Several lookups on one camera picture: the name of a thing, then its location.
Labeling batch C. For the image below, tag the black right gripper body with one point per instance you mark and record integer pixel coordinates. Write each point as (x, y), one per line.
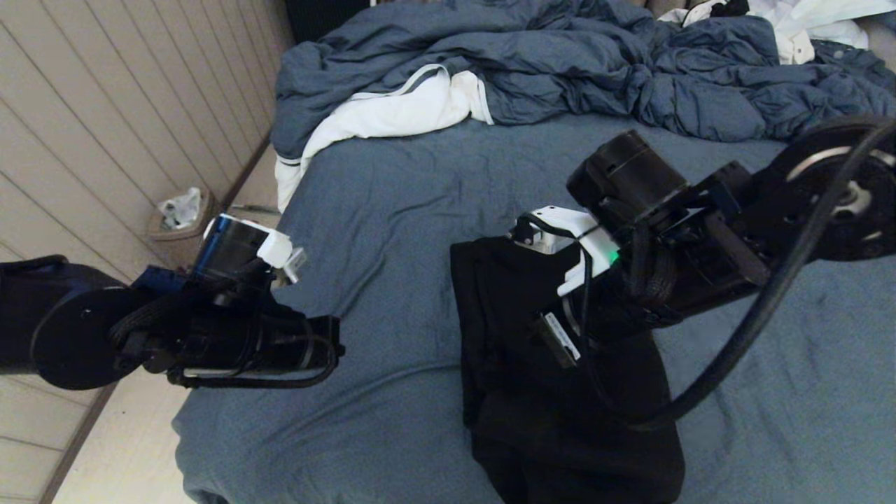
(672, 266)

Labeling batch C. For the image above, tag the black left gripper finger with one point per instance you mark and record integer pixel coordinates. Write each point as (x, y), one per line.
(327, 358)
(325, 332)

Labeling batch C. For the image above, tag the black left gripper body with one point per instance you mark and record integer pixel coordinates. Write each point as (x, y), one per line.
(224, 336)

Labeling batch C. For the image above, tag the black zip hoodie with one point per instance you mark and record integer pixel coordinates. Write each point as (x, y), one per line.
(532, 420)

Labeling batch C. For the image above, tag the white crumpled clothes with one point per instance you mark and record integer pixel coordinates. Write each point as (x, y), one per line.
(805, 19)

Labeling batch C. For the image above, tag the brown trash bin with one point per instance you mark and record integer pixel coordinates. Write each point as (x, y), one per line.
(178, 241)

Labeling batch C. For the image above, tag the thin metal rod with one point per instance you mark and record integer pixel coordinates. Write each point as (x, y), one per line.
(255, 208)

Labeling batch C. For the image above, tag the white plastic bin bag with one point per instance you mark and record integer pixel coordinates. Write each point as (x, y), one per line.
(180, 208)

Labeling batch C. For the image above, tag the blue bed sheet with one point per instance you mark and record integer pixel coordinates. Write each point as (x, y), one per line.
(385, 210)

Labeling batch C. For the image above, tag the white blanket with grey stripe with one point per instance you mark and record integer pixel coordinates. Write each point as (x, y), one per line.
(392, 110)

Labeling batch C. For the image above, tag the crumpled blue duvet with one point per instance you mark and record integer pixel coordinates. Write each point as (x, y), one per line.
(560, 56)

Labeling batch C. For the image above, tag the small black garment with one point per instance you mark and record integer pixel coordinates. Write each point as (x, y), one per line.
(731, 7)

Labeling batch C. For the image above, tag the blue denim shirt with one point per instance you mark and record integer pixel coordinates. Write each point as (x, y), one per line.
(850, 61)

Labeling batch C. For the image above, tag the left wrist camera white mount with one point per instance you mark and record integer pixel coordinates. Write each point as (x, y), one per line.
(276, 248)

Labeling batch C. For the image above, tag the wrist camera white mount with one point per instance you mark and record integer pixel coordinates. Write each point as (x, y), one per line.
(276, 248)
(574, 227)

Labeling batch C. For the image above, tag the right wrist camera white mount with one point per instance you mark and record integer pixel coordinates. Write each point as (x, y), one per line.
(574, 227)

